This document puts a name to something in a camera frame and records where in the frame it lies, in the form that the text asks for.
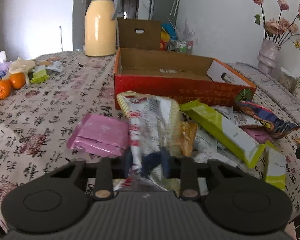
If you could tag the pink snack packet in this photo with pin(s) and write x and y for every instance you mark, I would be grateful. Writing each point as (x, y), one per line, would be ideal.
(101, 136)

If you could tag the patterned calligraphy tablecloth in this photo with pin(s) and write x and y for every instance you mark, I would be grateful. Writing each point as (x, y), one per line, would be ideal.
(37, 120)

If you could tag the orange mandarin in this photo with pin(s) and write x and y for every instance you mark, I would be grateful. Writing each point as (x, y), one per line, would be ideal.
(5, 89)
(17, 80)

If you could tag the yellow thermos jug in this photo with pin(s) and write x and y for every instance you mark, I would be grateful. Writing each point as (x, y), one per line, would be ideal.
(100, 28)

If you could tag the clear storage jar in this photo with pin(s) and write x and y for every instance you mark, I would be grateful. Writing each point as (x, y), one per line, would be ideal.
(287, 79)

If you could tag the dried pink roses bouquet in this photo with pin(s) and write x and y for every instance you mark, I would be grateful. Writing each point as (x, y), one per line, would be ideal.
(278, 30)

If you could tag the grey folded blanket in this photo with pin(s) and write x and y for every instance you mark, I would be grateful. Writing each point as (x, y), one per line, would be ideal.
(272, 88)

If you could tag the pink ribbed flower vase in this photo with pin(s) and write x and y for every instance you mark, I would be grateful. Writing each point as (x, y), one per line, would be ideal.
(268, 56)

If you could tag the green packet near oranges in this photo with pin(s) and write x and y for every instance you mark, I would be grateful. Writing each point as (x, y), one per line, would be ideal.
(39, 76)

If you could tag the orange mandarin back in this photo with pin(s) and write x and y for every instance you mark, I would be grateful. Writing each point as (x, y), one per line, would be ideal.
(17, 80)

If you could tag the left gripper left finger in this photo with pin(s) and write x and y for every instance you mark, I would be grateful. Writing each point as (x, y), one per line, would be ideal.
(103, 187)

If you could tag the dark blue orange snack bag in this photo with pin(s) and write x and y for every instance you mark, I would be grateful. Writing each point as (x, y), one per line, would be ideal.
(277, 127)

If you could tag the orange mandarin front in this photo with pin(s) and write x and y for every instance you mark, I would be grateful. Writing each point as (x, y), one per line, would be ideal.
(5, 89)

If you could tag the small green white snack packet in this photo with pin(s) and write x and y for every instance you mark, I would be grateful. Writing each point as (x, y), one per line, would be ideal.
(275, 173)

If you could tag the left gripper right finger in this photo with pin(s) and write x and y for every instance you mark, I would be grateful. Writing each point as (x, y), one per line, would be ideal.
(189, 188)

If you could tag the large white red snack bag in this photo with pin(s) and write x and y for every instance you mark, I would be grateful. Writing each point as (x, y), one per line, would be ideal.
(154, 129)

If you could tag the grey refrigerator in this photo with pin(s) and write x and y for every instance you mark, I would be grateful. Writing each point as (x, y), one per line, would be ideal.
(164, 11)

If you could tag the red orange cardboard box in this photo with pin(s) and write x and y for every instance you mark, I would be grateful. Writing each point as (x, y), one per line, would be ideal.
(181, 77)

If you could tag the long green white snack box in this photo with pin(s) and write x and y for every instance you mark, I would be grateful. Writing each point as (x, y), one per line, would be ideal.
(230, 135)

